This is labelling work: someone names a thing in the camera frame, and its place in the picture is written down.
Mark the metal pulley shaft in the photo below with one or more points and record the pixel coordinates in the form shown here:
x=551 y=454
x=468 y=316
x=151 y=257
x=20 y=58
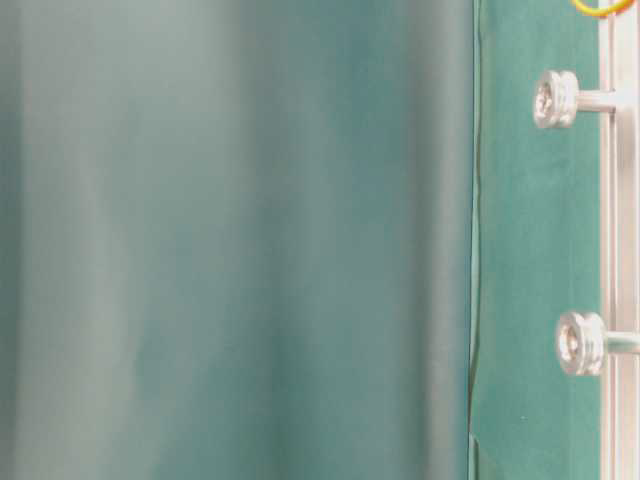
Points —
x=558 y=98
x=583 y=343

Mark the lower metal pulley shaft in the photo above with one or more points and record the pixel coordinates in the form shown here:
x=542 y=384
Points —
x=583 y=343

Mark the upper metal pulley shaft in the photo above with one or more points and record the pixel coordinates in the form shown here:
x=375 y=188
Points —
x=558 y=98

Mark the orange rubber band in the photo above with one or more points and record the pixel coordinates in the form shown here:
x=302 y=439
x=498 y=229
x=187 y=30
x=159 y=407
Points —
x=601 y=12

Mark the silver aluminium extrusion post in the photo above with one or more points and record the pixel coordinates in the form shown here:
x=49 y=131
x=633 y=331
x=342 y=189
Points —
x=619 y=242

